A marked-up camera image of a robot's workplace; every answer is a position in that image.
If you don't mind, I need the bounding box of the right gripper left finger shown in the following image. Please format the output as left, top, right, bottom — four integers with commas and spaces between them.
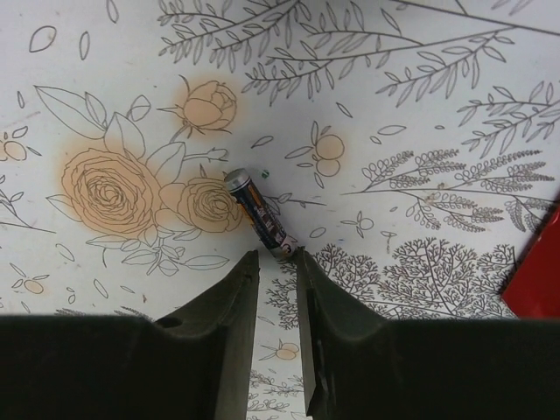
1, 251, 259, 419

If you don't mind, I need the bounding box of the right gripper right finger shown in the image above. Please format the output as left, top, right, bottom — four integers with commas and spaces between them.
295, 249, 559, 419

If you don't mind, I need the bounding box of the red toothpaste box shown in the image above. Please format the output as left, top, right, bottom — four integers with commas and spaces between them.
502, 209, 560, 319

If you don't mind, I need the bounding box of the black orange battery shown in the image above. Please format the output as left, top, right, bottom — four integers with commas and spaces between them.
224, 168, 295, 260

